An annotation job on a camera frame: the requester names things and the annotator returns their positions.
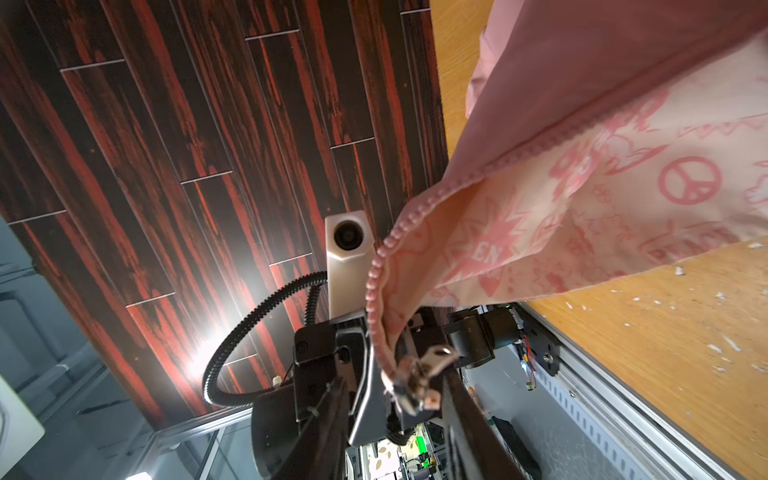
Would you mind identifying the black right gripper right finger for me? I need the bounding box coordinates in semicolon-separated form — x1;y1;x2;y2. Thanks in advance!
441;371;525;479

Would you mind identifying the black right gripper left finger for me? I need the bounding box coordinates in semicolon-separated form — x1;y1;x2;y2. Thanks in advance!
273;377;350;479

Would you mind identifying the pink zip-up jacket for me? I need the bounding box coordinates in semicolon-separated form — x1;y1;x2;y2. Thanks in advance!
366;1;767;413

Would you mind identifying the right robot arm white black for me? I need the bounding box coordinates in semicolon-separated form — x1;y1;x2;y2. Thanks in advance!
202;272;527;479

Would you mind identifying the aluminium front rail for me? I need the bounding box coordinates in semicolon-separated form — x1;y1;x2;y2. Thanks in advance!
467;302;745;480

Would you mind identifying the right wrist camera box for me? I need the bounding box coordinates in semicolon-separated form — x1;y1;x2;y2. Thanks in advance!
325;210;375;319

